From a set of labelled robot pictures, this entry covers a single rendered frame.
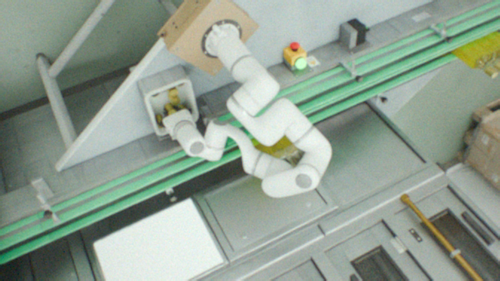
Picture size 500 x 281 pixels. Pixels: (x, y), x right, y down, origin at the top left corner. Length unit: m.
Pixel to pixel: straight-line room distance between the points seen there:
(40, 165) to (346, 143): 1.35
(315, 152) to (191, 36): 0.55
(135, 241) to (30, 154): 0.73
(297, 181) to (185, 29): 0.60
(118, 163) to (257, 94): 0.68
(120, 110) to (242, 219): 0.61
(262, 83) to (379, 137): 0.85
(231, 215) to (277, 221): 0.18
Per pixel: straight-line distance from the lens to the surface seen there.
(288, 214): 1.86
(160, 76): 1.75
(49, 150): 2.35
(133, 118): 1.87
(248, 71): 1.49
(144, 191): 1.89
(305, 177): 1.46
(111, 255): 1.90
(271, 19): 1.86
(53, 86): 2.30
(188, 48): 1.63
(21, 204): 1.93
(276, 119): 1.46
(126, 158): 1.89
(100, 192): 1.86
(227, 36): 1.61
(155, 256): 1.84
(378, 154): 2.10
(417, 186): 2.00
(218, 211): 1.89
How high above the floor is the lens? 2.09
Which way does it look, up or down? 36 degrees down
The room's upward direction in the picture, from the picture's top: 145 degrees clockwise
